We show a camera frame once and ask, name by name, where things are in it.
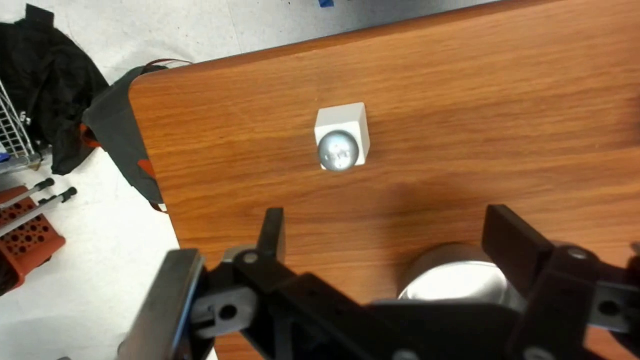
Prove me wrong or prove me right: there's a white wire rack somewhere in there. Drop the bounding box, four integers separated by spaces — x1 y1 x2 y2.
0 80 42 173

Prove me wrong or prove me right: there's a black cloth bag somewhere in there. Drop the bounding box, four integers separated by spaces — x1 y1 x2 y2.
80 59 193 213

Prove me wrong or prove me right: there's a silver metal bowl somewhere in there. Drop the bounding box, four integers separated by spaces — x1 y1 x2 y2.
397 242 527 312

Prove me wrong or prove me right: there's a metal rod with black tip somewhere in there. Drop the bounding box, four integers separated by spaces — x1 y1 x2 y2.
0 187 78 238
0 177 55 209

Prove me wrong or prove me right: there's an orange perforated crate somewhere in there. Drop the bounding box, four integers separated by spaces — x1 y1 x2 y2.
0 185 67 296

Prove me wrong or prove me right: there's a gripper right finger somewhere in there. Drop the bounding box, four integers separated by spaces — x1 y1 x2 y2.
481 203 640 360

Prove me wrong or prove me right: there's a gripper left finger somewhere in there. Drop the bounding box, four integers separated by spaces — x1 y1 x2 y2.
189 207 373 360

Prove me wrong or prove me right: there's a white salt shaker silver cap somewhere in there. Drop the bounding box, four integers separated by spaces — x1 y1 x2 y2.
314 102 371 172

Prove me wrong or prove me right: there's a black jacket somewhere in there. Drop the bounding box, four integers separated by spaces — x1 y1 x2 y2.
0 4 110 176

